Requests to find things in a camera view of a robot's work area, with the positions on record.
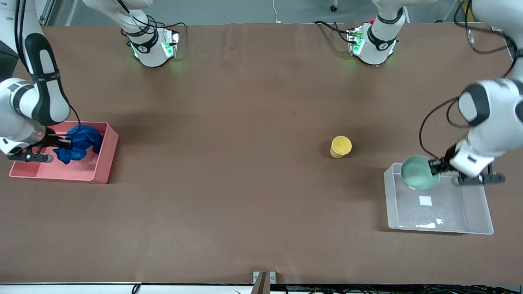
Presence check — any blue cloth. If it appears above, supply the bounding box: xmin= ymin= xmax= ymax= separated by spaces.
xmin=53 ymin=125 xmax=103 ymax=165

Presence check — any mint green bowl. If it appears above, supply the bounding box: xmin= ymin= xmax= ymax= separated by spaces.
xmin=400 ymin=155 xmax=441 ymax=191

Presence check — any yellow plastic cup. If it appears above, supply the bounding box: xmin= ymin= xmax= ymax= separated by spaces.
xmin=330 ymin=136 xmax=352 ymax=159

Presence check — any clear plastic bin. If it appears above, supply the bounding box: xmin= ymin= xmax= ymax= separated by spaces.
xmin=383 ymin=163 xmax=494 ymax=235

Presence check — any pink plastic bin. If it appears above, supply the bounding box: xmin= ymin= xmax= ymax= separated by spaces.
xmin=9 ymin=121 xmax=119 ymax=184

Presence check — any brown table cover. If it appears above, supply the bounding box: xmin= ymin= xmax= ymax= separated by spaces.
xmin=0 ymin=22 xmax=523 ymax=285

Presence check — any black right base cable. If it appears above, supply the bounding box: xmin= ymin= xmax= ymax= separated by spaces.
xmin=157 ymin=21 xmax=188 ymax=41

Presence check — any black base cable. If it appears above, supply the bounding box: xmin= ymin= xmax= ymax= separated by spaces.
xmin=157 ymin=21 xmax=188 ymax=41
xmin=314 ymin=20 xmax=354 ymax=43

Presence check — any black left base cable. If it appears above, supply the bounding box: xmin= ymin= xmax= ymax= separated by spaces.
xmin=314 ymin=20 xmax=354 ymax=43

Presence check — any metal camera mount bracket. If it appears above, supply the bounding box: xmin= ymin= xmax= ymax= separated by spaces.
xmin=253 ymin=271 xmax=277 ymax=294

